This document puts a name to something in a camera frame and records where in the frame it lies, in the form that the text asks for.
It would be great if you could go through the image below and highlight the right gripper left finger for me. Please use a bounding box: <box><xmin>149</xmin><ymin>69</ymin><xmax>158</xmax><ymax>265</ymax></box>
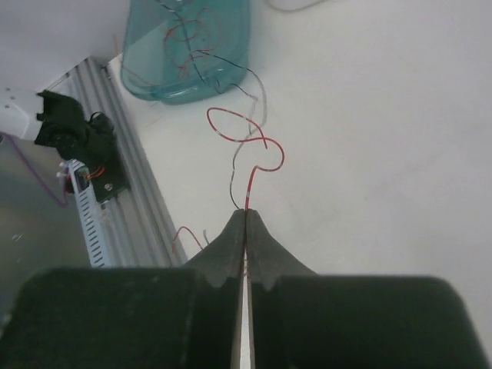
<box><xmin>1</xmin><ymin>211</ymin><xmax>246</xmax><ymax>368</ymax></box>

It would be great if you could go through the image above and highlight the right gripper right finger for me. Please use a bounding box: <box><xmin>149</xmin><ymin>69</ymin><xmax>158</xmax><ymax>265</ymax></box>
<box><xmin>245</xmin><ymin>210</ymin><xmax>485</xmax><ymax>368</ymax></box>

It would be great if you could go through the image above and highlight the red wire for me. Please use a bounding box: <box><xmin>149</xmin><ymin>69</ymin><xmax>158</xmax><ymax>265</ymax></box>
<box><xmin>161</xmin><ymin>5</ymin><xmax>224</xmax><ymax>80</ymax></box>

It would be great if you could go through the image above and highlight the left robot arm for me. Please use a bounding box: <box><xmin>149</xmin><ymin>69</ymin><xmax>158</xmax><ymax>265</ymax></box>
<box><xmin>1</xmin><ymin>86</ymin><xmax>117</xmax><ymax>166</ymax></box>

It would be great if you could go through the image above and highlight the teal transparent plastic bin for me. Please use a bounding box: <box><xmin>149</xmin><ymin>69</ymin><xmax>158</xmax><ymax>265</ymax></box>
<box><xmin>120</xmin><ymin>0</ymin><xmax>251</xmax><ymax>105</ymax></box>

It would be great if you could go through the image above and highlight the white plastic basket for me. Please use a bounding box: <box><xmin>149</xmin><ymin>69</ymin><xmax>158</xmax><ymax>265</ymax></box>
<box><xmin>265</xmin><ymin>0</ymin><xmax>326</xmax><ymax>12</ymax></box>

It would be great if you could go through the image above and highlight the aluminium rail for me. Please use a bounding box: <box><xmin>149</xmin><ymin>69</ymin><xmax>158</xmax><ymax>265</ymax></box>
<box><xmin>51</xmin><ymin>57</ymin><xmax>187</xmax><ymax>268</ymax></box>

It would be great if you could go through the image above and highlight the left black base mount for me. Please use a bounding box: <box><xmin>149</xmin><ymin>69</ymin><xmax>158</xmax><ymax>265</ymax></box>
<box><xmin>85</xmin><ymin>133</ymin><xmax>130</xmax><ymax>203</ymax></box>

